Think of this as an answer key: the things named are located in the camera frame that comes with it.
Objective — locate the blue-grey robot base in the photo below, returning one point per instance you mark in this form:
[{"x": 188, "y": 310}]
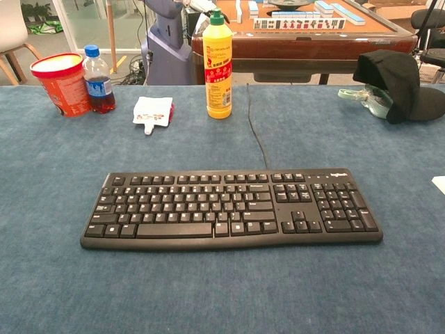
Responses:
[{"x": 167, "y": 52}]

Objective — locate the black computer keyboard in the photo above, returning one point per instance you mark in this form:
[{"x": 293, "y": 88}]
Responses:
[{"x": 229, "y": 212}]

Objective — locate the white spouted pouch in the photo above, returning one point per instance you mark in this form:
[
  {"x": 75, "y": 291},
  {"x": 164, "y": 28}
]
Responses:
[{"x": 153, "y": 109}]

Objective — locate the yellow bottle green cap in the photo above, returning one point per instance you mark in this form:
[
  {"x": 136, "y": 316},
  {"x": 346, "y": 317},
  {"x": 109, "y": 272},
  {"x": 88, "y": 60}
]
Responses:
[{"x": 217, "y": 69}]

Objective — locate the blue felt table cloth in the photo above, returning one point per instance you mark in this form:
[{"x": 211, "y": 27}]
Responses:
[{"x": 208, "y": 288}]

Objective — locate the brown mahjong table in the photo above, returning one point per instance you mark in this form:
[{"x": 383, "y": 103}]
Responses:
[{"x": 295, "y": 48}]

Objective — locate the cola bottle blue cap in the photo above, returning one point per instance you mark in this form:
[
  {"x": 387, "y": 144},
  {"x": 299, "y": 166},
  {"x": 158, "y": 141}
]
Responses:
[{"x": 100, "y": 90}]

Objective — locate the row of mahjong tiles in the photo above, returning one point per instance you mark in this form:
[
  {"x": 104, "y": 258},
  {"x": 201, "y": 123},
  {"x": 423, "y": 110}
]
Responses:
[{"x": 299, "y": 23}]

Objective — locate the wooden pole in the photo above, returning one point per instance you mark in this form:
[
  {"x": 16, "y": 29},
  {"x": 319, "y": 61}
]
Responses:
[{"x": 111, "y": 35}]

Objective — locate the red snack tub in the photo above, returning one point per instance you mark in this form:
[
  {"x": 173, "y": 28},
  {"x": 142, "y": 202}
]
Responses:
[{"x": 64, "y": 87}]

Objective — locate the black baseball cap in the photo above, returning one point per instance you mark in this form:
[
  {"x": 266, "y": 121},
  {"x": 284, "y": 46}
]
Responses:
[{"x": 396, "y": 80}]

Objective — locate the white card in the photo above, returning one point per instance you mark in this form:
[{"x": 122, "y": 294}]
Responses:
[{"x": 439, "y": 184}]

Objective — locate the white chair wooden legs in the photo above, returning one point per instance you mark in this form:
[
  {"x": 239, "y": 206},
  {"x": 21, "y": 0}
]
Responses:
[{"x": 12, "y": 31}]

